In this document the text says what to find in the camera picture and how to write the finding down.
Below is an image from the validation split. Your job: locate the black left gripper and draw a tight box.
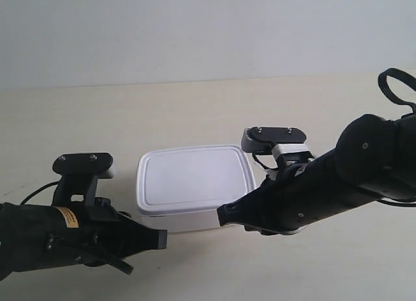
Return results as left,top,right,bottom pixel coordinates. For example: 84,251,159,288
45,203,168,267

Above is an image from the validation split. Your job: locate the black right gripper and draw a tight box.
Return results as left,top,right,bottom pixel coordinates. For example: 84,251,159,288
216,159,328,235

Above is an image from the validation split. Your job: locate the white lidded plastic box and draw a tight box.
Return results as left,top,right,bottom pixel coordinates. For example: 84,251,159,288
136,144,256,233

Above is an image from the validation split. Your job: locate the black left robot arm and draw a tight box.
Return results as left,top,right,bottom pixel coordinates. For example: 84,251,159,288
1,202,168,279

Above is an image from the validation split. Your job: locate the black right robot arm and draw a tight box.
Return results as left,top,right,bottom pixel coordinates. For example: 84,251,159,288
216,114,415,235

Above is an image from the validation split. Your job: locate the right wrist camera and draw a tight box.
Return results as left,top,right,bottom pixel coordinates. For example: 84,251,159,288
240,126,316,171

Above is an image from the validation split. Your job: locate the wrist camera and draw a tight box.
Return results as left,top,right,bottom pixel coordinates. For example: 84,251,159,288
240,126,316,171
52,152,115,207

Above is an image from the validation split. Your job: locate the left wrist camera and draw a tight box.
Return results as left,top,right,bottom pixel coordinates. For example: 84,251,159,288
52,152,115,207

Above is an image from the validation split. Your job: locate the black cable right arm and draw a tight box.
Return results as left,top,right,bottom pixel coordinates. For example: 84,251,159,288
378,67,416,115

